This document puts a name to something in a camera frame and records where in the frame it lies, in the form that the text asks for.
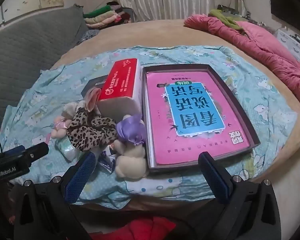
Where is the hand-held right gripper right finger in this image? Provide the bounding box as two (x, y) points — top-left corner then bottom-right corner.
(197, 152), (282, 240)

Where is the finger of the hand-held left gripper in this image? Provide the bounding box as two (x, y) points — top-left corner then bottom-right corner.
(24, 142), (50, 167)

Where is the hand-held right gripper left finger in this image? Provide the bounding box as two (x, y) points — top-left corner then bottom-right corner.
(14, 152), (97, 240)

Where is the green patterned tissue packet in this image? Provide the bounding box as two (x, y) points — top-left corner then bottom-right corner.
(55, 136), (77, 162)

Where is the cream bear plush pink dress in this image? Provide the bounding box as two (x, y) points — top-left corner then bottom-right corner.
(51, 116), (72, 139)

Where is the leopard print scrunchie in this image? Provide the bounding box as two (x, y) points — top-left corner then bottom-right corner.
(66, 106), (118, 152)

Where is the cream plush with purple dress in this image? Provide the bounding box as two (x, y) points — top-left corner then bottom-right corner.
(112, 114), (150, 179)

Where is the cream scrunchie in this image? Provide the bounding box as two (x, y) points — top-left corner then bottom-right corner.
(62, 100), (90, 120)

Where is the dark shallow box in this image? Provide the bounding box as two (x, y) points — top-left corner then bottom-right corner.
(141, 64), (261, 174)

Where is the person's left hand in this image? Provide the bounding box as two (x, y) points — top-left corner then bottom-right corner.
(0, 181), (17, 229)

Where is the red clothing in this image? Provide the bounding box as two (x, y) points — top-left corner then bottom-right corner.
(90, 216), (198, 240)

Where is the pink and blue book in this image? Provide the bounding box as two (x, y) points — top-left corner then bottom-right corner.
(146, 70), (250, 168)

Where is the dark grey flat box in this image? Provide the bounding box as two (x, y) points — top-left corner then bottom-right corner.
(81, 74), (110, 98)

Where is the teal cartoon printed blanket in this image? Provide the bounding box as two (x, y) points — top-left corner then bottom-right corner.
(4, 45), (298, 207)

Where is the grey quilted sofa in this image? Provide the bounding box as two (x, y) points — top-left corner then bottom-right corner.
(0, 5), (100, 153)

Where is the red and white tissue box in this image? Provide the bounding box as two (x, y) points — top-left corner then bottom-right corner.
(97, 58), (143, 117)

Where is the floral patterned cloth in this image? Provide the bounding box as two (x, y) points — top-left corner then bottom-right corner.
(80, 29), (100, 43)

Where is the pink quilt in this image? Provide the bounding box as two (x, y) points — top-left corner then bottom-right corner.
(184, 14), (300, 105)

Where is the stack of folded clothes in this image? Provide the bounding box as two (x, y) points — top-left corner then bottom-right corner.
(83, 1), (133, 29)

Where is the white drawer cabinet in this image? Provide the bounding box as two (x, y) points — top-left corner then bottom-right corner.
(275, 29), (300, 62)

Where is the bed with tan sheet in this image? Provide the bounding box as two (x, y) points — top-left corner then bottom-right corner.
(50, 17), (300, 210)

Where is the green cloth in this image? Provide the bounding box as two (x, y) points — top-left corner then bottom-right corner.
(210, 9), (245, 34)

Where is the black wall television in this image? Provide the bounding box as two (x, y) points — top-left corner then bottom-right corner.
(270, 0), (300, 32)

